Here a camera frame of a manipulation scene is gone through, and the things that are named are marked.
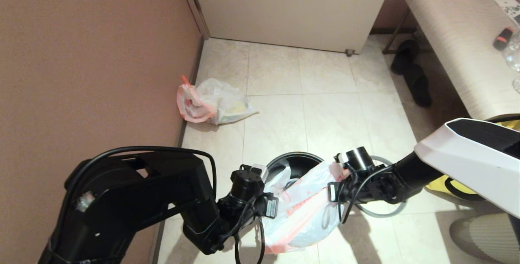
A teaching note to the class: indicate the white red-printed trash bag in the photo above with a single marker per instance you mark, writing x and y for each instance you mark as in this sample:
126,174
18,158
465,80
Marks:
215,101
304,215

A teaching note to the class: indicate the black marker with red band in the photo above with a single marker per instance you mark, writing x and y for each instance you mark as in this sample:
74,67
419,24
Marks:
503,39

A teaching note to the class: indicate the small metal door stop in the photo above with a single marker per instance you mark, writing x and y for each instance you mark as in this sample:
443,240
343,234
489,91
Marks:
349,52

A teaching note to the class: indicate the grey skirting board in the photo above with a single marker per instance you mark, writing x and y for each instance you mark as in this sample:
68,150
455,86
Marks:
191,89

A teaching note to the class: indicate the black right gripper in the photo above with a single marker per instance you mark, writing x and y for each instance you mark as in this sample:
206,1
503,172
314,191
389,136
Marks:
365,189

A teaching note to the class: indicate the black slipper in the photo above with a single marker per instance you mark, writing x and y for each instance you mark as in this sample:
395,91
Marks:
405,56
420,88

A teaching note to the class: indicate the beige door frame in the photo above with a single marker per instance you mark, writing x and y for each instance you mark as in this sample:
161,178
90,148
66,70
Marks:
194,4

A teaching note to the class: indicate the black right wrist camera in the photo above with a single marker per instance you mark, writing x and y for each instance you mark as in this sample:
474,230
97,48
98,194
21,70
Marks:
359,159

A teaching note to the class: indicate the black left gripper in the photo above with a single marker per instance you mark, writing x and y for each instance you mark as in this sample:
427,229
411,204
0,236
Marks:
248,211

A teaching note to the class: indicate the clear wine glass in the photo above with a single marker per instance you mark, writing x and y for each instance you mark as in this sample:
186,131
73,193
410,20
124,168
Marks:
516,86
513,57

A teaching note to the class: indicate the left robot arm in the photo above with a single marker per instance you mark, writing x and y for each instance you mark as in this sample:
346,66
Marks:
142,203

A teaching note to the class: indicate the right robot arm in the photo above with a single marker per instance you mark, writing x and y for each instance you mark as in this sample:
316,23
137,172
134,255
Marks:
467,154

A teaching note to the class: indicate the light woodgrain desk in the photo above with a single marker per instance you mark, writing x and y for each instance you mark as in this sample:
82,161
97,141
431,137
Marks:
459,32

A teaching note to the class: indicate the white door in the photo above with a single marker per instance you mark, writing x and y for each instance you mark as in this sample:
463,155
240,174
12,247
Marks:
292,8

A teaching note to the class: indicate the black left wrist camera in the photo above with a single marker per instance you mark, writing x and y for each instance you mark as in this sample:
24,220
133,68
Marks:
245,182

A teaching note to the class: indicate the black round trash bin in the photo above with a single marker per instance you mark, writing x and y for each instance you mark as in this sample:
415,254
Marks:
300,162

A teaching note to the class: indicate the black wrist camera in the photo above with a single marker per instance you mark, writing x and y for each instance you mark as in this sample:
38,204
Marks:
359,159
245,182

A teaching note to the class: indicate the yellow fabric bag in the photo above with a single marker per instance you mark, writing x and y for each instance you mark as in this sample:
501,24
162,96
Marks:
436,185

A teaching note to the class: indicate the white leaflet with blue print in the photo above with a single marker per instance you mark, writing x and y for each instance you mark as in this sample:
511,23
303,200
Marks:
509,9

